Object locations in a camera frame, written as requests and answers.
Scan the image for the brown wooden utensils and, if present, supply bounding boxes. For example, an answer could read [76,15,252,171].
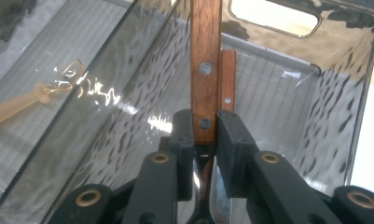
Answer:
[187,0,224,224]

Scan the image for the white table cover sheet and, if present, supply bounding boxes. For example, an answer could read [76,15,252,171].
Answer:
[351,83,374,197]

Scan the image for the light wooden spoon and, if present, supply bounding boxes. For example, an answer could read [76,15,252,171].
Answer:
[0,60,86,130]

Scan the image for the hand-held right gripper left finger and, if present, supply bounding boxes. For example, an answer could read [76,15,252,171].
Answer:
[159,108,196,202]

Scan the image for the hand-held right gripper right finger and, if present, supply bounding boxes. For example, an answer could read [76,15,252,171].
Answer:
[215,108,261,200]

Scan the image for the transparent grey plastic basket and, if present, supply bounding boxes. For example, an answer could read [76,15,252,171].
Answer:
[0,0,374,224]
[0,0,139,216]

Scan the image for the wooden handle metal fork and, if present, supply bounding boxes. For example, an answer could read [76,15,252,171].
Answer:
[210,49,238,224]

